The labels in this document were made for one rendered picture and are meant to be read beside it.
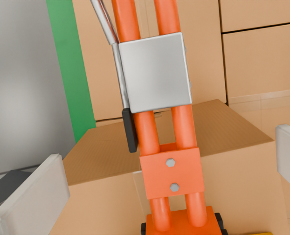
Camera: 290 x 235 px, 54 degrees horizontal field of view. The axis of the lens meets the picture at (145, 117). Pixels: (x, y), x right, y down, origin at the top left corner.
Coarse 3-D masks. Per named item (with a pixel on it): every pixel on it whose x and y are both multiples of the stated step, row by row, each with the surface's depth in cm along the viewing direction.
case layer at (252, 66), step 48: (144, 0) 77; (192, 0) 77; (240, 0) 76; (288, 0) 76; (96, 48) 80; (192, 48) 80; (240, 48) 79; (288, 48) 79; (96, 96) 83; (192, 96) 83; (240, 96) 82; (288, 96) 82; (288, 192) 89
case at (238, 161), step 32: (96, 128) 84; (160, 128) 67; (224, 128) 55; (256, 128) 51; (64, 160) 61; (96, 160) 55; (128, 160) 51; (224, 160) 45; (256, 160) 44; (96, 192) 47; (128, 192) 46; (224, 192) 46; (256, 192) 46; (64, 224) 48; (96, 224) 48; (128, 224) 48; (224, 224) 47; (256, 224) 47
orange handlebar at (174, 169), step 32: (128, 0) 26; (160, 0) 26; (128, 32) 27; (160, 32) 27; (192, 128) 29; (160, 160) 29; (192, 160) 29; (160, 192) 30; (192, 192) 30; (160, 224) 31; (192, 224) 31
